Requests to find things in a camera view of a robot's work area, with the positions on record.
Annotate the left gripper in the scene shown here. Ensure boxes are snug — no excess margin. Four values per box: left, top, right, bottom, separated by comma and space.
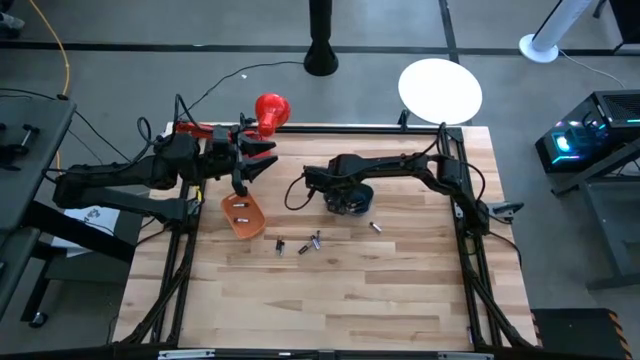
199, 124, 280, 198

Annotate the blue plastic bin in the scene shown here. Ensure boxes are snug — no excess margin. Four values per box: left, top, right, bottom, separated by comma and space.
323, 182, 376, 217

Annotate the red desk lamp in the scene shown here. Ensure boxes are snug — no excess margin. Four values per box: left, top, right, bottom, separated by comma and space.
173, 92, 293, 161

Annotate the orange plastic bin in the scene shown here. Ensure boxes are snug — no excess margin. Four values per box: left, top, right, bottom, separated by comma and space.
220, 192, 267, 241

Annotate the black pole with base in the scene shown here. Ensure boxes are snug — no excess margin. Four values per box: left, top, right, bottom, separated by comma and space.
303, 0, 340, 78

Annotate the white round table top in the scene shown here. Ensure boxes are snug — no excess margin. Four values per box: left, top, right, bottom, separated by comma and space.
397, 57, 484, 126

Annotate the white printed paper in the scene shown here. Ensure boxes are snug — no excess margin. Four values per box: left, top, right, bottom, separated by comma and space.
51, 204, 122, 259

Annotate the black side table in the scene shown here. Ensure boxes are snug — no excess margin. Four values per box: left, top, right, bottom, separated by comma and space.
0, 94, 144, 330

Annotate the black dumbbell-shaped tool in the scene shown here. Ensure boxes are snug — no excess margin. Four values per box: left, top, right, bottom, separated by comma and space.
0, 123, 42, 172

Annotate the computer with RGB lights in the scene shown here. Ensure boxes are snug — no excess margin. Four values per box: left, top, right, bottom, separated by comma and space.
534, 89, 640, 175

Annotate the black yellow striped box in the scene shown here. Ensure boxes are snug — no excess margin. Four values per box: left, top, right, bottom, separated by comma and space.
529, 307, 634, 360

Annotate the grey computer stand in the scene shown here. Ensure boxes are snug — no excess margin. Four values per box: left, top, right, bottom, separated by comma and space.
549, 139, 640, 292

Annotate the grey shoe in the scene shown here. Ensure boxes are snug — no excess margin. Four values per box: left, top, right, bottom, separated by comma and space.
0, 10, 26, 39

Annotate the black cabinet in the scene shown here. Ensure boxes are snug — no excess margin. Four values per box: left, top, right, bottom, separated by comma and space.
594, 0, 640, 54

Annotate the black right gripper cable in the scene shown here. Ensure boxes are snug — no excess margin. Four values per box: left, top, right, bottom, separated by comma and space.
283, 171, 317, 212

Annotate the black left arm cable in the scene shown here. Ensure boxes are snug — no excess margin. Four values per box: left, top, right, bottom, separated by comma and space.
135, 92, 211, 151

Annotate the black floor cable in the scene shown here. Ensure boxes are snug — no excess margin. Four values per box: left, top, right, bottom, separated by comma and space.
177, 60, 306, 121

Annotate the grey metal bracket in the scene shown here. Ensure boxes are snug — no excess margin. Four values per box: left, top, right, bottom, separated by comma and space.
486, 200, 526, 222

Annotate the silver metal bracket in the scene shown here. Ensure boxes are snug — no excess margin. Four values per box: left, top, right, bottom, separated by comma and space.
156, 348, 217, 360
436, 351, 494, 360

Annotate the yellow cable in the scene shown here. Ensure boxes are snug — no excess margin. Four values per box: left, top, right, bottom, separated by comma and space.
26, 0, 72, 172

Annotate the white fan cable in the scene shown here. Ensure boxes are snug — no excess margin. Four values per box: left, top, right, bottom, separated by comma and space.
556, 48, 627, 90

